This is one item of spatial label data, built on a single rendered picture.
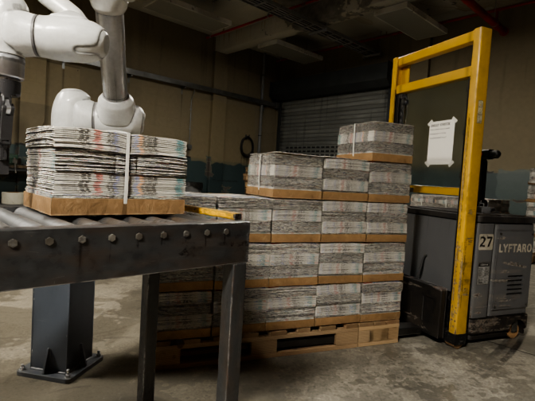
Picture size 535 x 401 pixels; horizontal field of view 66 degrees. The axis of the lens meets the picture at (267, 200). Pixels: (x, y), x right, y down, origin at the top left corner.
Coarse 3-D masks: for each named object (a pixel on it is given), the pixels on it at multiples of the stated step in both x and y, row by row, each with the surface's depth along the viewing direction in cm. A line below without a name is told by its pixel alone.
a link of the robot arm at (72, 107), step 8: (72, 88) 183; (56, 96) 182; (64, 96) 180; (72, 96) 180; (80, 96) 182; (88, 96) 186; (56, 104) 180; (64, 104) 179; (72, 104) 180; (80, 104) 181; (88, 104) 183; (56, 112) 180; (64, 112) 179; (72, 112) 180; (80, 112) 180; (88, 112) 181; (56, 120) 180; (64, 120) 179; (72, 120) 180; (80, 120) 181; (88, 120) 182
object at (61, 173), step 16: (32, 128) 116; (48, 128) 104; (64, 128) 102; (80, 128) 105; (32, 144) 116; (48, 144) 107; (64, 144) 103; (80, 144) 105; (96, 144) 109; (112, 144) 110; (32, 160) 118; (48, 160) 106; (64, 160) 103; (80, 160) 106; (96, 160) 108; (112, 160) 111; (32, 176) 118; (48, 176) 106; (64, 176) 104; (80, 176) 106; (96, 176) 110; (112, 176) 112; (32, 192) 117; (48, 192) 106; (64, 192) 104; (80, 192) 107; (96, 192) 109; (112, 192) 112
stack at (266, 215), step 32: (192, 192) 229; (256, 224) 208; (288, 224) 215; (320, 224) 223; (352, 224) 230; (256, 256) 209; (288, 256) 216; (320, 256) 224; (352, 256) 232; (256, 288) 211; (288, 288) 218; (320, 288) 226; (352, 288) 233; (160, 320) 193; (192, 320) 199; (256, 320) 212; (288, 320) 220; (160, 352) 194; (192, 352) 214; (256, 352) 213; (288, 352) 220
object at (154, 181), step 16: (144, 144) 117; (160, 144) 120; (176, 144) 123; (144, 160) 117; (160, 160) 120; (176, 160) 124; (144, 176) 118; (160, 176) 121; (176, 176) 124; (144, 192) 119; (160, 192) 122; (176, 192) 125
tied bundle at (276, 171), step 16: (256, 160) 232; (272, 160) 212; (288, 160) 212; (304, 160) 216; (320, 160) 220; (256, 176) 231; (272, 176) 212; (288, 176) 213; (304, 176) 217; (320, 176) 221
